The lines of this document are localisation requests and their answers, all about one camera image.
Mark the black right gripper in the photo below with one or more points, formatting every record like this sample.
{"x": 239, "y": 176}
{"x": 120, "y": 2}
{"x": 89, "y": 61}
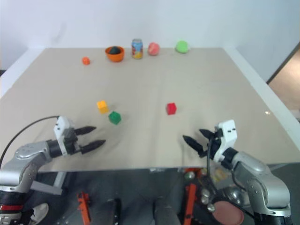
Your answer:
{"x": 215, "y": 145}

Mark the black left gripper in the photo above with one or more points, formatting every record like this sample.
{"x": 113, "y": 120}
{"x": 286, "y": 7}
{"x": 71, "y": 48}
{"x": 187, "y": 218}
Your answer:
{"x": 71, "y": 143}

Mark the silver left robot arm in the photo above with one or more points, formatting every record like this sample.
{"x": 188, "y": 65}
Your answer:
{"x": 25, "y": 161}

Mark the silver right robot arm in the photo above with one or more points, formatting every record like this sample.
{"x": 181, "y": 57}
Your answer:
{"x": 257, "y": 182}

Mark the green cube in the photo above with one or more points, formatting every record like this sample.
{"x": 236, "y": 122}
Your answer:
{"x": 114, "y": 117}

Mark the yellow cube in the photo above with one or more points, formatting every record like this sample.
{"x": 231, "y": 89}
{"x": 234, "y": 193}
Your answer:
{"x": 102, "y": 107}

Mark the red cube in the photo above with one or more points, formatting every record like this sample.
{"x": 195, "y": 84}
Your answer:
{"x": 171, "y": 109}

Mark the orange clamp tool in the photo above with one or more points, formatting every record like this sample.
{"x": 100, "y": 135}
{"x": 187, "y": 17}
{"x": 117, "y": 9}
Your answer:
{"x": 190, "y": 201}
{"x": 84, "y": 206}

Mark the pink round plate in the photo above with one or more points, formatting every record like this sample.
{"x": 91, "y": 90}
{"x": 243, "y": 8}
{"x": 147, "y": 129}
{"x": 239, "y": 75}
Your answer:
{"x": 226, "y": 209}

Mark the small orange toy fruit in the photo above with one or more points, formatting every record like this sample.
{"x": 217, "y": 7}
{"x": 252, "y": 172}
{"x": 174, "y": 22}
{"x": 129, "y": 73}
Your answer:
{"x": 86, "y": 60}

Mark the orange bowl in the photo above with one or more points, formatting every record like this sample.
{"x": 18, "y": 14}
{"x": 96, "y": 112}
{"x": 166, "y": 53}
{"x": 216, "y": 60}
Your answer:
{"x": 114, "y": 55}

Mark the white shoe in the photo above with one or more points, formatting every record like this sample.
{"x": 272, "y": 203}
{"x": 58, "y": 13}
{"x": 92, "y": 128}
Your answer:
{"x": 38, "y": 211}

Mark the dark green ball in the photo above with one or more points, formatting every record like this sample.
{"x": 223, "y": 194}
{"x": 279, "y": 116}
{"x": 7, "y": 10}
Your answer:
{"x": 114, "y": 50}

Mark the green toy apple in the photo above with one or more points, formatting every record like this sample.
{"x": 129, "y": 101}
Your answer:
{"x": 182, "y": 47}

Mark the red apple toy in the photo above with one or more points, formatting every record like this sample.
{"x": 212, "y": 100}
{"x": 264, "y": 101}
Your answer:
{"x": 153, "y": 49}

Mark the colourful drink can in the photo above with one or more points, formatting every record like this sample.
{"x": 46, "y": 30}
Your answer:
{"x": 137, "y": 48}

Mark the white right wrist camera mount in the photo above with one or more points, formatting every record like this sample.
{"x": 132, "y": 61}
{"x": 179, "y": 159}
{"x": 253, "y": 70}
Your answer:
{"x": 226, "y": 137}

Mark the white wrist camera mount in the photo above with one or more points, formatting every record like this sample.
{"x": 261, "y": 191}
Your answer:
{"x": 226, "y": 137}
{"x": 61, "y": 131}

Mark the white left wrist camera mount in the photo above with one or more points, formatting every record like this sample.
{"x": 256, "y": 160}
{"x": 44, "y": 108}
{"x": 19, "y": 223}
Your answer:
{"x": 61, "y": 131}

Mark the grey table leg bracket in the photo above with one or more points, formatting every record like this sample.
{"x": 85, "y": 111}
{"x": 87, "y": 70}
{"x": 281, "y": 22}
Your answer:
{"x": 50, "y": 181}

